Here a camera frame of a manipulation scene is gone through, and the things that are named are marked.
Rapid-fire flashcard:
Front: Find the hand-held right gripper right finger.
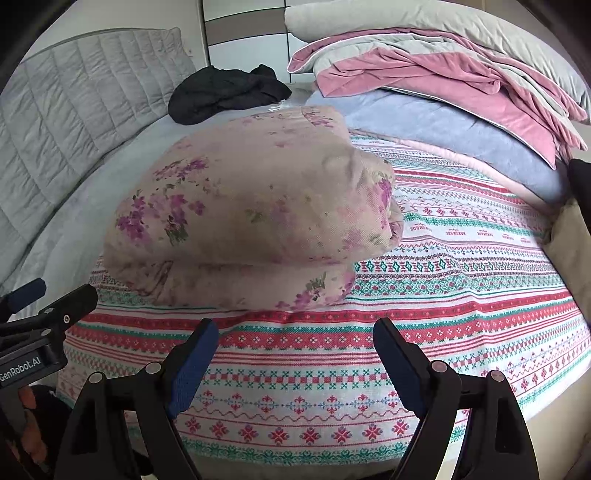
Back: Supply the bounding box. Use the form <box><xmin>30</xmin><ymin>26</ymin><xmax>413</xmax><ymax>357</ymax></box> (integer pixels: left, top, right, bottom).
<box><xmin>373</xmin><ymin>318</ymin><xmax>536</xmax><ymax>480</ymax></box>

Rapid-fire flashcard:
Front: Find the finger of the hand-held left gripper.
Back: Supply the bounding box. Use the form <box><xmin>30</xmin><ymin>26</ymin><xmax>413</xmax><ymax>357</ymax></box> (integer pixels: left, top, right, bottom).
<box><xmin>0</xmin><ymin>278</ymin><xmax>47</xmax><ymax>320</ymax></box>
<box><xmin>39</xmin><ymin>283</ymin><xmax>99</xmax><ymax>326</ymax></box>

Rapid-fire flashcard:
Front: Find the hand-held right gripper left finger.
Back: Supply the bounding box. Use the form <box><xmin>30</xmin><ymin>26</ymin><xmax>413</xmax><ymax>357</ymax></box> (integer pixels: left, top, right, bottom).
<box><xmin>54</xmin><ymin>318</ymin><xmax>220</xmax><ymax>480</ymax></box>

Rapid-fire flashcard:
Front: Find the pink floral quilt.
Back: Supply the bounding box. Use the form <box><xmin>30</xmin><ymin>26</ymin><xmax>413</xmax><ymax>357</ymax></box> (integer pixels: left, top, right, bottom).
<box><xmin>102</xmin><ymin>105</ymin><xmax>405</xmax><ymax>312</ymax></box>

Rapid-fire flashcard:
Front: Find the person's left hand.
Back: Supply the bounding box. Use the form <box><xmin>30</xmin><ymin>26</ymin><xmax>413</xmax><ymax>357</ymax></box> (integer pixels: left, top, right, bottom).
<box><xmin>16</xmin><ymin>384</ymin><xmax>51</xmax><ymax>464</ymax></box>

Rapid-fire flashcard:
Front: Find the person's dark clothing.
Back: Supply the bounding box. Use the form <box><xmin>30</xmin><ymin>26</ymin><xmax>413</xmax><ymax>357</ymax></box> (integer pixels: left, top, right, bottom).
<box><xmin>0</xmin><ymin>384</ymin><xmax>153</xmax><ymax>480</ymax></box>

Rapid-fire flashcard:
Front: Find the red green patterned blanket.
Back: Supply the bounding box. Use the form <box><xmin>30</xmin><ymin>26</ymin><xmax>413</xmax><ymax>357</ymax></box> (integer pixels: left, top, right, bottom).
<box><xmin>56</xmin><ymin>129</ymin><xmax>591</xmax><ymax>468</ymax></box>

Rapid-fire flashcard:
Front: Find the grey quilted headboard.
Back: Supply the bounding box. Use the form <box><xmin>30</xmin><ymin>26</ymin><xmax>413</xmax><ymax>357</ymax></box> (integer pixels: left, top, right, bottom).
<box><xmin>0</xmin><ymin>27</ymin><xmax>197</xmax><ymax>280</ymax></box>

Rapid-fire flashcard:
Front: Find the beige pillow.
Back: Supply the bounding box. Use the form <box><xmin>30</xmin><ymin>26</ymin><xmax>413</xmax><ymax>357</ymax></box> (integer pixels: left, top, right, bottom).
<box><xmin>541</xmin><ymin>198</ymin><xmax>591</xmax><ymax>306</ymax></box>

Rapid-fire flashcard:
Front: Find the light blue fleece blanket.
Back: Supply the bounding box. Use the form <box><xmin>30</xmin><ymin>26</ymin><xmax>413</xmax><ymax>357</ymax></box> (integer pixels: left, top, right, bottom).
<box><xmin>305</xmin><ymin>88</ymin><xmax>574</xmax><ymax>205</ymax></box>

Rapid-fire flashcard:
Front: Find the black jacket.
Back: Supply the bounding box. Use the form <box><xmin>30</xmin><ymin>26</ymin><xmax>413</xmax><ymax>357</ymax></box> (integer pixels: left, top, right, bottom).
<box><xmin>168</xmin><ymin>64</ymin><xmax>293</xmax><ymax>126</ymax></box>

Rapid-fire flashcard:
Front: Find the pink and grey blanket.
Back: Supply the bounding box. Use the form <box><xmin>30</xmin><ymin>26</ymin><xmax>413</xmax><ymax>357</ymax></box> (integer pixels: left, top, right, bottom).
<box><xmin>287</xmin><ymin>28</ymin><xmax>591</xmax><ymax>171</ymax></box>

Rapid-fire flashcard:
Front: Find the white and brown wardrobe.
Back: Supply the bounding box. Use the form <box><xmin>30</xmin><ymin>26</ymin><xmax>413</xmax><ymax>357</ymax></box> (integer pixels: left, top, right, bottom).
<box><xmin>202</xmin><ymin>0</ymin><xmax>298</xmax><ymax>86</ymax></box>

